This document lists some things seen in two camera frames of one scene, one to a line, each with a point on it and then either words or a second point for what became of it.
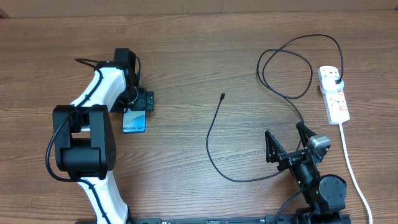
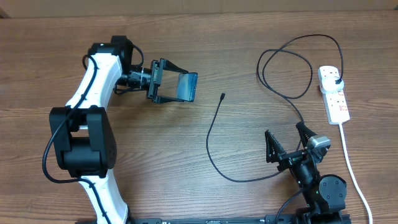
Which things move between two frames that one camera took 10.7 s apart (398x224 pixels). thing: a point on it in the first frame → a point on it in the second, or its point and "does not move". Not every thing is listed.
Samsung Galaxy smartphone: x=134 y=121 → x=186 y=86
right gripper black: x=289 y=158 does not move
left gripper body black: x=143 y=101 → x=156 y=74
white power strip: x=334 y=102 does not move
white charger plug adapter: x=329 y=84 does not move
